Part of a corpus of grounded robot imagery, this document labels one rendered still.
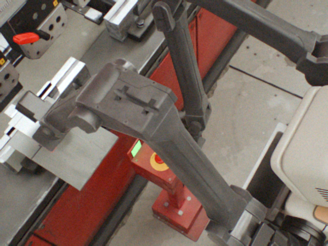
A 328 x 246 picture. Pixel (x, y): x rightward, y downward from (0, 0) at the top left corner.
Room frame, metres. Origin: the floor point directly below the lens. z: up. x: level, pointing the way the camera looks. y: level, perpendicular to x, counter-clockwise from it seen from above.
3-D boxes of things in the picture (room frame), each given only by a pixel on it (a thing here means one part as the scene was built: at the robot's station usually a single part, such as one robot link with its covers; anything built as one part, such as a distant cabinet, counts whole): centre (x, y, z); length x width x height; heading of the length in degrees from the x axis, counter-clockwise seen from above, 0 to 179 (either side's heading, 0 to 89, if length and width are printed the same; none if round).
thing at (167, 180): (0.55, 0.01, 0.75); 0.20 x 0.16 x 0.18; 138
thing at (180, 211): (0.55, 0.01, 0.13); 0.10 x 0.10 x 0.01; 48
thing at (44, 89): (0.67, 0.37, 0.98); 0.20 x 0.03 x 0.03; 137
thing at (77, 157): (0.54, 0.29, 1.00); 0.26 x 0.18 x 0.01; 47
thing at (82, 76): (0.68, 0.36, 0.92); 0.39 x 0.06 x 0.10; 137
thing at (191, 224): (0.53, -0.02, 0.06); 0.25 x 0.20 x 0.12; 48
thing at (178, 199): (0.55, 0.01, 0.39); 0.05 x 0.05 x 0.54; 48
